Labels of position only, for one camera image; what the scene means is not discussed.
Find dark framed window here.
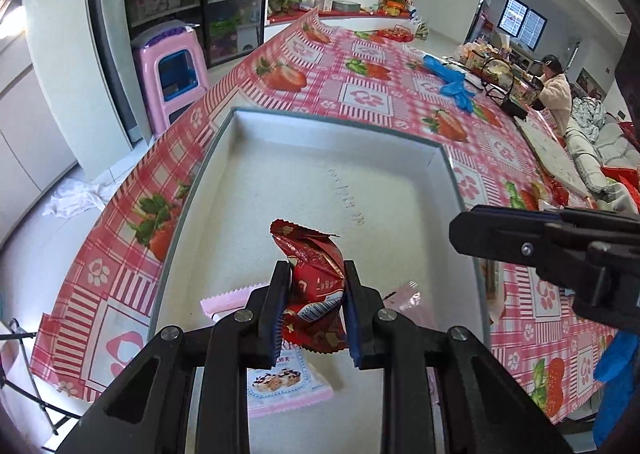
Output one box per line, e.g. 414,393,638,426
497,0,549,48

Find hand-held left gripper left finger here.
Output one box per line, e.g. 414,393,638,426
55,259,293,454

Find pink plastic stool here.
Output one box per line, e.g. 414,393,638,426
131,20,211,136

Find white wardrobe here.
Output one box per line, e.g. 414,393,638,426
0,0,78,247

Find person's right hand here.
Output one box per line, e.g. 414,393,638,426
594,330,640,385

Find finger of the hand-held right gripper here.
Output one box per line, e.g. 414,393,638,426
448,210,640,281
472,205,640,231

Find strawberry printed tablecloth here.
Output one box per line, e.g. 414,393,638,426
30,9,621,425

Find flower basket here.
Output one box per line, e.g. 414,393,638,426
377,0,417,16

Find pink snack packet with picture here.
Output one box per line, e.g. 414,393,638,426
247,348,334,418

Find clear pink snack packet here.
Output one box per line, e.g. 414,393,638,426
381,283,437,331

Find grey sofa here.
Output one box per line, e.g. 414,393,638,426
564,99,640,215

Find white cloth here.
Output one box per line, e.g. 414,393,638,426
42,179,119,220

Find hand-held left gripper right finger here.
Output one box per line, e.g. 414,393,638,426
342,260,576,454

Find white flat board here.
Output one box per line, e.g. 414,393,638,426
514,109,587,196

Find grey cardboard box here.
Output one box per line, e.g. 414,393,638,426
147,106,493,454

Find blue gloves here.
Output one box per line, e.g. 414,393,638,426
422,53,479,111

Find grey printed blanket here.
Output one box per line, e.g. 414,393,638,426
570,96,609,145

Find black metal frame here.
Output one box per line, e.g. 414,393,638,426
0,318,81,436

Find red snack packet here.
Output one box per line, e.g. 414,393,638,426
270,219,348,352

